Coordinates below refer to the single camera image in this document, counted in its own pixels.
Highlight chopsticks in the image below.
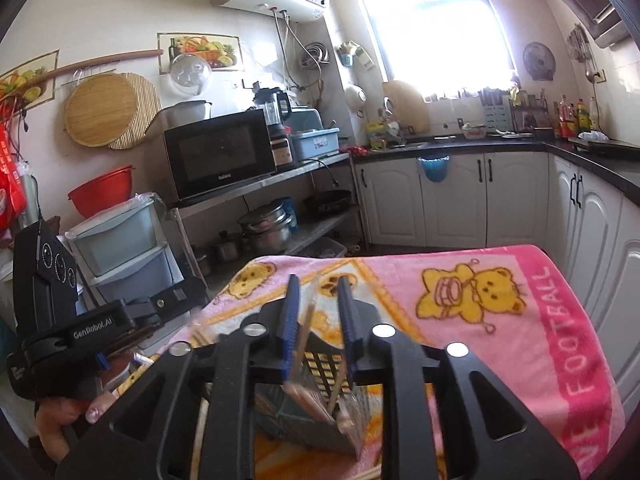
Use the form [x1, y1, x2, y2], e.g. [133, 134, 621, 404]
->
[282, 361, 352, 426]

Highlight chopstick pair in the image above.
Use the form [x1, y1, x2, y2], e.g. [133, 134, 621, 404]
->
[288, 274, 320, 382]

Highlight left hand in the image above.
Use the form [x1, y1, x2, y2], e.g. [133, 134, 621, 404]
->
[35, 351, 155, 465]

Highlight plastic drawer unit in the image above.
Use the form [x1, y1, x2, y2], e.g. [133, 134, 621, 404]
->
[65, 193, 183, 304]

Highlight pink bear blanket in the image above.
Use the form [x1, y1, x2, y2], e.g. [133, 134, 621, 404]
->
[177, 245, 625, 476]

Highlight red plastic basin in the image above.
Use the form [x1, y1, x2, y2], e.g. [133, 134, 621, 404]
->
[67, 165, 134, 219]

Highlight dark green utensil basket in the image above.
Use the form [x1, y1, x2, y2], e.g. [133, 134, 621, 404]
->
[255, 333, 371, 457]

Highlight black microwave oven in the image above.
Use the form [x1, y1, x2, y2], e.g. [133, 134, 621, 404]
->
[145, 110, 276, 204]

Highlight stacked steel pots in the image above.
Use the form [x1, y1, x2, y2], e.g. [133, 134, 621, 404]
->
[238, 203, 292, 255]

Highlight round bamboo board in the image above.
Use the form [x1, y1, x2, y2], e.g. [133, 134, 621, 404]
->
[64, 73, 160, 151]

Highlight metal shelf rack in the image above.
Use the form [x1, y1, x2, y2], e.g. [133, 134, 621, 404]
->
[166, 153, 363, 295]

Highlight blue hanging basket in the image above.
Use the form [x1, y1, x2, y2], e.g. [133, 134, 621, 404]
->
[418, 156, 450, 183]

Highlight black wok on shelf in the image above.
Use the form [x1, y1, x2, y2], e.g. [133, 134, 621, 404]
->
[304, 188, 352, 218]

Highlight black countertop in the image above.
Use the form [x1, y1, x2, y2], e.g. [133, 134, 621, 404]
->
[352, 140, 640, 206]

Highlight blue storage box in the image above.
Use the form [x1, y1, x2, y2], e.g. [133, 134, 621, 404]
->
[290, 128, 340, 160]

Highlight blender jug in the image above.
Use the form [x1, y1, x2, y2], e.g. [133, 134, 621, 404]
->
[254, 88, 292, 139]

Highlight hanging ladles and strainers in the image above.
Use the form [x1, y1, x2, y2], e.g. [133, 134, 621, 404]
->
[567, 24, 600, 84]

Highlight fruit picture on wall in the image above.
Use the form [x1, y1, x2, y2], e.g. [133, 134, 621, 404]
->
[156, 32, 243, 74]

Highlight wall fan vent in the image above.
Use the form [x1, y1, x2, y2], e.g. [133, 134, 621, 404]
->
[523, 41, 556, 81]

